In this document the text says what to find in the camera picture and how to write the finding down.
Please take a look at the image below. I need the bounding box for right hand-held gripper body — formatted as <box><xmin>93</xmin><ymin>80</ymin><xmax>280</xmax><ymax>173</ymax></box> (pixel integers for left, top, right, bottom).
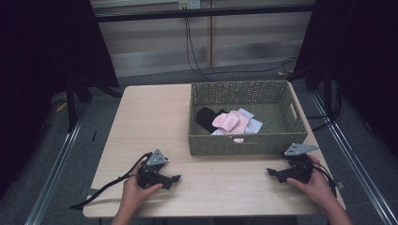
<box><xmin>283</xmin><ymin>142</ymin><xmax>320</xmax><ymax>185</ymax></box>

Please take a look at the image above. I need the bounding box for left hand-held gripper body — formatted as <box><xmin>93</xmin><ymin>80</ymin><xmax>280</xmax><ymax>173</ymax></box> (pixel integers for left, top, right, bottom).
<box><xmin>136</xmin><ymin>148</ymin><xmax>169</xmax><ymax>190</ymax></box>

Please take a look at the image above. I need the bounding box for person's left hand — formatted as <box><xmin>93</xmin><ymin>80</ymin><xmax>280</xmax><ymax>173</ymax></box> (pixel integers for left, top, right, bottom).
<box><xmin>119</xmin><ymin>160</ymin><xmax>164</xmax><ymax>218</ymax></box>

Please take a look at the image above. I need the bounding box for person's right hand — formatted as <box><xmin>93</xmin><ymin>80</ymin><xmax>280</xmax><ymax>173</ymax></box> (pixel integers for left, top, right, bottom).
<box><xmin>285</xmin><ymin>154</ymin><xmax>338</xmax><ymax>211</ymax></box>

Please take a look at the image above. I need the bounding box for white sock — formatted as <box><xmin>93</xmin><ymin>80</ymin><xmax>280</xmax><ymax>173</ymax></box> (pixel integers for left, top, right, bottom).
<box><xmin>210</xmin><ymin>107</ymin><xmax>264</xmax><ymax>136</ymax></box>

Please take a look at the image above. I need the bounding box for green woven basket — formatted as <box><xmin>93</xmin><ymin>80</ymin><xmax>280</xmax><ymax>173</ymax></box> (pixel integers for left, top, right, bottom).
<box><xmin>187</xmin><ymin>80</ymin><xmax>310</xmax><ymax>157</ymax></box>

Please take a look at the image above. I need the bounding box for pink sock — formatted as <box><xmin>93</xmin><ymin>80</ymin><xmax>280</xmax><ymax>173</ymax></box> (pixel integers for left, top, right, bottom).
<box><xmin>211</xmin><ymin>110</ymin><xmax>252</xmax><ymax>144</ymax></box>

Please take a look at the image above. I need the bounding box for black sock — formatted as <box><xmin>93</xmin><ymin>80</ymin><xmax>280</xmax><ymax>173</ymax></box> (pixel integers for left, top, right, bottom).
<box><xmin>195</xmin><ymin>106</ymin><xmax>229</xmax><ymax>135</ymax></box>

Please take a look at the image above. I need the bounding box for black stand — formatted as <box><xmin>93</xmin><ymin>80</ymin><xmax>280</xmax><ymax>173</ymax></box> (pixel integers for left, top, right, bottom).
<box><xmin>284</xmin><ymin>64</ymin><xmax>344</xmax><ymax>132</ymax></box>
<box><xmin>64</xmin><ymin>73</ymin><xmax>124</xmax><ymax>134</ymax></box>

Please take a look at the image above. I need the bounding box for black curtain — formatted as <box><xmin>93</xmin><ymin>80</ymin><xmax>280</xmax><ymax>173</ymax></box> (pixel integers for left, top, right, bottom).
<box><xmin>0</xmin><ymin>0</ymin><xmax>120</xmax><ymax>201</ymax></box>
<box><xmin>293</xmin><ymin>0</ymin><xmax>398</xmax><ymax>160</ymax></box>

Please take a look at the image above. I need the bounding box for black horizontal bar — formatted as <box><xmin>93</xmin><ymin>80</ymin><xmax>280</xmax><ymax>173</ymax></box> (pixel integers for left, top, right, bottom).
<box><xmin>93</xmin><ymin>3</ymin><xmax>317</xmax><ymax>23</ymax></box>

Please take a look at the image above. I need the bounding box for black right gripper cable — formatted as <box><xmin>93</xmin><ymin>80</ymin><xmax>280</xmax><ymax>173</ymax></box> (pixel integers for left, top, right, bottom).
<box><xmin>312</xmin><ymin>161</ymin><xmax>338</xmax><ymax>199</ymax></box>

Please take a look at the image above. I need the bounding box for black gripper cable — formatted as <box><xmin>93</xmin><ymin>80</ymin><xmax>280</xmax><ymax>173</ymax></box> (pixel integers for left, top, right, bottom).
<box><xmin>69</xmin><ymin>151</ymin><xmax>154</xmax><ymax>211</ymax></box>
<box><xmin>312</xmin><ymin>161</ymin><xmax>338</xmax><ymax>199</ymax></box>

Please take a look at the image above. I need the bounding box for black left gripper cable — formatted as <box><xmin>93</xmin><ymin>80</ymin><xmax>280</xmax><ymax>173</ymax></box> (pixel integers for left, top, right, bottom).
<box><xmin>69</xmin><ymin>151</ymin><xmax>154</xmax><ymax>211</ymax></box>

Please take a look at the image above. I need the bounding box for metal floor rail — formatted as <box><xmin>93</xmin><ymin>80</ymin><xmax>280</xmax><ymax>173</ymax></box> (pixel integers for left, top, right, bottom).
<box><xmin>309</xmin><ymin>90</ymin><xmax>398</xmax><ymax>225</ymax></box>
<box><xmin>23</xmin><ymin>104</ymin><xmax>90</xmax><ymax>225</ymax></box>

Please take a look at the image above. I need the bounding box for black wall cable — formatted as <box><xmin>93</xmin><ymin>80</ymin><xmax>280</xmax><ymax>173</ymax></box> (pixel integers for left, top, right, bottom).
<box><xmin>183</xmin><ymin>17</ymin><xmax>299</xmax><ymax>83</ymax></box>

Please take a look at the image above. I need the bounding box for white wall socket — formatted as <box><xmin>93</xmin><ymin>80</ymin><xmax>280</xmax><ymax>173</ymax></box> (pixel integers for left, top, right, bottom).
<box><xmin>177</xmin><ymin>0</ymin><xmax>202</xmax><ymax>10</ymax></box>

